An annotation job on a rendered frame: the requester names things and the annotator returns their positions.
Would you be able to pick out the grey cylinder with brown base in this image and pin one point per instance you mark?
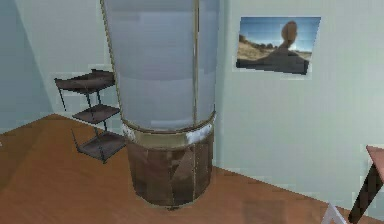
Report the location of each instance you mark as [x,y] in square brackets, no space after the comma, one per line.
[163,100]

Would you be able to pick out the framed desert landscape picture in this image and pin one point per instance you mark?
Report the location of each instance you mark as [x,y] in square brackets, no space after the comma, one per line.
[276,46]

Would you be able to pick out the dark three-tier metal shelf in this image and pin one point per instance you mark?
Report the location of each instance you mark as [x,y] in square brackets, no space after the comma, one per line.
[87,81]

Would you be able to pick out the reddish table with dark leg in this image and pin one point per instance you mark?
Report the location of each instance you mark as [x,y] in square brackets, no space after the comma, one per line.
[368,186]

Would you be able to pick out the white angular frame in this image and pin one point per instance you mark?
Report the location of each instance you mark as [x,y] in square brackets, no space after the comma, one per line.
[331,216]

